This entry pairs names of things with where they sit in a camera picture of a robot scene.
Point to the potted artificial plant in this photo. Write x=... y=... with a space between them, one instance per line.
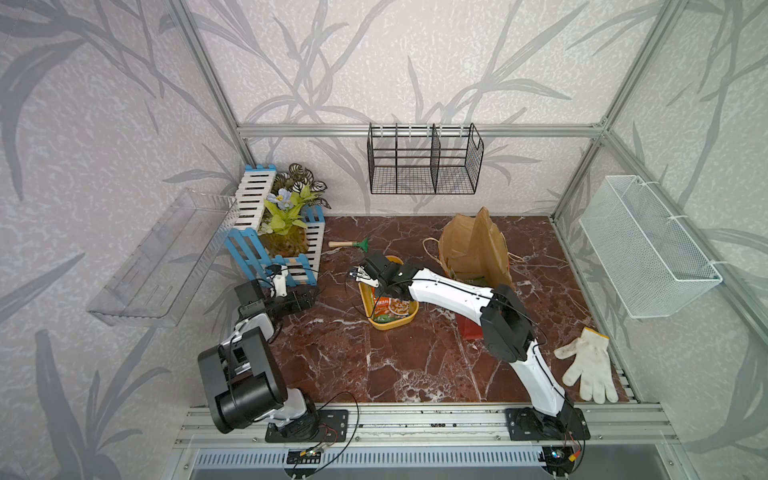
x=283 y=230

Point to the yellow plastic tray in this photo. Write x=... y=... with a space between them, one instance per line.
x=368 y=297

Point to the orange soup packet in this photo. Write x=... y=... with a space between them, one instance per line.
x=387 y=310

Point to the blue white wooden crate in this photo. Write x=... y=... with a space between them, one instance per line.
x=243 y=242

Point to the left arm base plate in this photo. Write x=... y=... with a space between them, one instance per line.
x=323 y=426

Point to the small green rake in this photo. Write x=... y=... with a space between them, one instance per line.
x=362 y=245

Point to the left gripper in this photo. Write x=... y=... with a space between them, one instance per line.
x=304 y=302

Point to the red paper bag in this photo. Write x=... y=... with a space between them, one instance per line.
x=472 y=250

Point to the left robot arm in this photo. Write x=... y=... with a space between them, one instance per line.
x=242 y=381

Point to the clear acrylic shelf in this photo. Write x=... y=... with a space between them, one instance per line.
x=156 y=284

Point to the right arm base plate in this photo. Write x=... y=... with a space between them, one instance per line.
x=528 y=424

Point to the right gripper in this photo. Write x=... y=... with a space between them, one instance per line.
x=396 y=264

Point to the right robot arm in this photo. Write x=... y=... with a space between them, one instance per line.
x=508 y=335

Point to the white work glove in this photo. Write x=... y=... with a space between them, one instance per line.
x=591 y=367

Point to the white wire basket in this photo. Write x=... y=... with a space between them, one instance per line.
x=654 y=264

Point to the black wire basket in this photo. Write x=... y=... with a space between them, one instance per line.
x=424 y=160

